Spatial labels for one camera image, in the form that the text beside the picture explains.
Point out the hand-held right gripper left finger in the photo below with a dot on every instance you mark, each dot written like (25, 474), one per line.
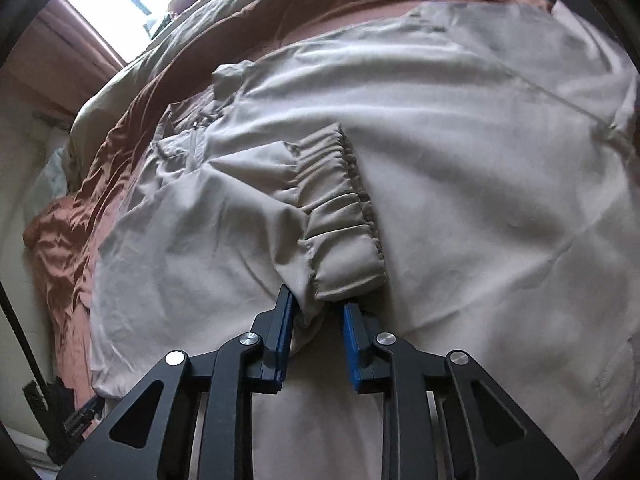
(284, 330)

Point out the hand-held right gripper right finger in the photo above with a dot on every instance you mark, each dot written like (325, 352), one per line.
(352, 340)

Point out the beige jacket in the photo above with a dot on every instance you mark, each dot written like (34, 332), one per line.
(450, 185)

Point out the black tripod stand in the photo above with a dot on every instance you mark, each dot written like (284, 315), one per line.
(60, 420)

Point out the brown fleece blanket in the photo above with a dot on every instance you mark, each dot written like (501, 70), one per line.
(60, 240)

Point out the pale blue cloth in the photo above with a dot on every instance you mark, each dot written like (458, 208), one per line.
(52, 175)

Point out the olive grey duvet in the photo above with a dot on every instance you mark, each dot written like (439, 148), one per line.
(225, 15)

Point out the dusty pink curtain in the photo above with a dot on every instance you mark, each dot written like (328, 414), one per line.
(55, 60)

